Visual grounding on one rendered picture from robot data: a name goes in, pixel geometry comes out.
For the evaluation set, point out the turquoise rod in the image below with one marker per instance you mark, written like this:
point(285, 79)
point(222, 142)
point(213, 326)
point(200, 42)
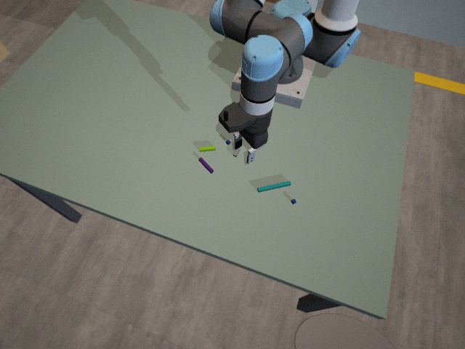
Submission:
point(270, 187)

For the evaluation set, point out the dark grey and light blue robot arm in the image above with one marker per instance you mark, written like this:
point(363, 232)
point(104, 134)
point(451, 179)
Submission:
point(273, 43)

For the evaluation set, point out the purple rod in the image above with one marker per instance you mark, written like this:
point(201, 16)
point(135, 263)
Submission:
point(206, 165)

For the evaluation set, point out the lime green rod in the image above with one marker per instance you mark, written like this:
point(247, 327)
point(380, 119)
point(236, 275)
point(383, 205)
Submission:
point(211, 148)

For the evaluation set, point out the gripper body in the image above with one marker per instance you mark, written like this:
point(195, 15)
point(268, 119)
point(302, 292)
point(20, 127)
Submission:
point(250, 120)

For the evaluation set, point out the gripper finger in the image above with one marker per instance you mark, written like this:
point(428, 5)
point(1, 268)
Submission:
point(251, 154)
point(238, 140)

